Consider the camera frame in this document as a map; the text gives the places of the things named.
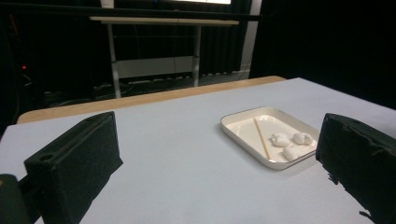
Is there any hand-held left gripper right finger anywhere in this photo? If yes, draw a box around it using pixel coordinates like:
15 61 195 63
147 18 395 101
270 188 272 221
315 112 396 224

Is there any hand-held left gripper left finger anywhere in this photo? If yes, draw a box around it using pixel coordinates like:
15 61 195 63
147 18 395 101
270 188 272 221
23 110 124 224

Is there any white marshmallow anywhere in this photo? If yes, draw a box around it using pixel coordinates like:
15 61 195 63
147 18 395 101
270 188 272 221
269 133 292 148
291 132 314 147
282 146 304 162

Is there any wooden skewer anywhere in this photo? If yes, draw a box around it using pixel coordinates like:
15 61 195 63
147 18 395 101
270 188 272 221
252 118 272 160

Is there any white square tray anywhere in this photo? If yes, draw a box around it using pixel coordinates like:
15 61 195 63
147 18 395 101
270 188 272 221
219 105 321 172

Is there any dark device with red light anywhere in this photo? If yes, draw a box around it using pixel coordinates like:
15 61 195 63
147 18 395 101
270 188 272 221
0 12 35 105

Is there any pale blue table sheet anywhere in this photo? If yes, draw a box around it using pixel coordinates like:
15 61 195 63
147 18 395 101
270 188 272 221
0 77 396 224

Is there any white metal desk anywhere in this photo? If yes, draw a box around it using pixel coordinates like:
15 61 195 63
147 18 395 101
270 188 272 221
89 15 240 99

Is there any white power strip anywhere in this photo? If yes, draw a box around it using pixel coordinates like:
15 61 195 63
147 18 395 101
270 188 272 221
199 71 248 78

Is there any lit monitor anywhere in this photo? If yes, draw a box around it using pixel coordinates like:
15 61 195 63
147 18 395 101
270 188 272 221
151 0 233 6

